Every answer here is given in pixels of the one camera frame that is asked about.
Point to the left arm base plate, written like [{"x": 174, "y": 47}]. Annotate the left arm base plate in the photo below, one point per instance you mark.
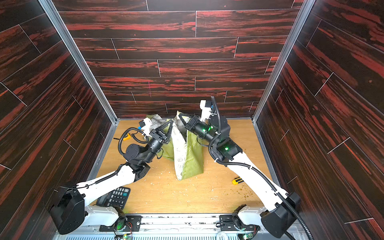
[{"x": 131, "y": 223}]

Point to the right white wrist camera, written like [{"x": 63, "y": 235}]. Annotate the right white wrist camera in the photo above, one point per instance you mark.
[{"x": 206, "y": 107}]

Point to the yellow tape measure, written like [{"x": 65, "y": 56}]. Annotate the yellow tape measure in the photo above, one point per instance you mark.
[{"x": 125, "y": 138}]

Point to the yellow utility knife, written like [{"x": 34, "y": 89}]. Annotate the yellow utility knife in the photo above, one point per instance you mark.
[{"x": 237, "y": 181}]

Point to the green jacket with printed lining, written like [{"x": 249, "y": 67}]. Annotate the green jacket with printed lining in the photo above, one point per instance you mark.
[{"x": 185, "y": 151}]

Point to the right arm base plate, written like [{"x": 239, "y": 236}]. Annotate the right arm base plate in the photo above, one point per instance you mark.
[{"x": 231, "y": 223}]

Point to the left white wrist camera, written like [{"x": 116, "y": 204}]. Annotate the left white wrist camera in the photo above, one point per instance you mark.
[{"x": 146, "y": 126}]

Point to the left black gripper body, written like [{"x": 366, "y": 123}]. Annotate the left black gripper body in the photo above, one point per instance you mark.
[{"x": 162, "y": 136}]

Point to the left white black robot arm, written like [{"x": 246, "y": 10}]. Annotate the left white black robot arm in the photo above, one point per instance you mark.
[{"x": 71, "y": 206}]

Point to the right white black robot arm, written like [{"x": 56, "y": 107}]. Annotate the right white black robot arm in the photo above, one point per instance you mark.
[{"x": 281, "y": 208}]

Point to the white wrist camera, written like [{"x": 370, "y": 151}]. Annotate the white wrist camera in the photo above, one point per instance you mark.
[
  {"x": 146, "y": 126},
  {"x": 206, "y": 107}
]

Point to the black calculator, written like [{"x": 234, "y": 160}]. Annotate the black calculator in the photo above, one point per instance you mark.
[{"x": 115, "y": 198}]

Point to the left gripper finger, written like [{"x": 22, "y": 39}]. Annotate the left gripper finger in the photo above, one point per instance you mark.
[
  {"x": 168, "y": 127},
  {"x": 158, "y": 130}
]

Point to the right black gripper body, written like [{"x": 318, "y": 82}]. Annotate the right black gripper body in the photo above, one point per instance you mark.
[{"x": 190, "y": 122}]

